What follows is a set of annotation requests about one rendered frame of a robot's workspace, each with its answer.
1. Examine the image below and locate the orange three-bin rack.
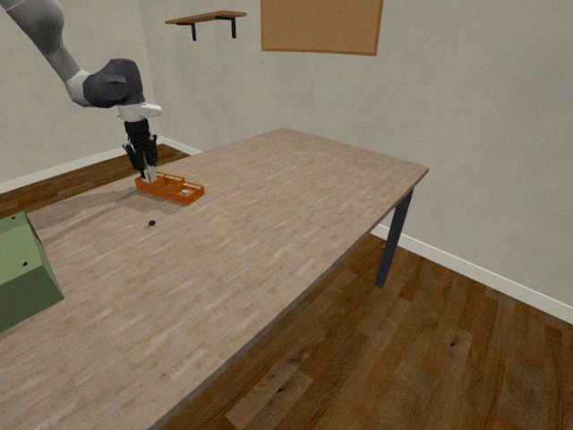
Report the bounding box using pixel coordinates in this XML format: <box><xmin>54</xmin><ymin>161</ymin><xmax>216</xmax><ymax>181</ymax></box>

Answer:
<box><xmin>134</xmin><ymin>171</ymin><xmax>205</xmax><ymax>205</ymax></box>

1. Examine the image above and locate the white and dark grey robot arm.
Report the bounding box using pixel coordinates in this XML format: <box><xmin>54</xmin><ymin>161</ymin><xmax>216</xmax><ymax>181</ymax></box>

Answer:
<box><xmin>0</xmin><ymin>0</ymin><xmax>162</xmax><ymax>122</ymax></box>

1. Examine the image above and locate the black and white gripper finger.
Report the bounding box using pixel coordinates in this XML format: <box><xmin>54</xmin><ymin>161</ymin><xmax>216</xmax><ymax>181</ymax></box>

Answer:
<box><xmin>143</xmin><ymin>134</ymin><xmax>158</xmax><ymax>182</ymax></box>
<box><xmin>123</xmin><ymin>138</ymin><xmax>150</xmax><ymax>183</ymax></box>

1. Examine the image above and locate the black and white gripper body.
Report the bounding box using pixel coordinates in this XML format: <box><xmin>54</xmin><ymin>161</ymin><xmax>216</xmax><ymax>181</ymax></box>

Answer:
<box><xmin>124</xmin><ymin>118</ymin><xmax>150</xmax><ymax>148</ymax></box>

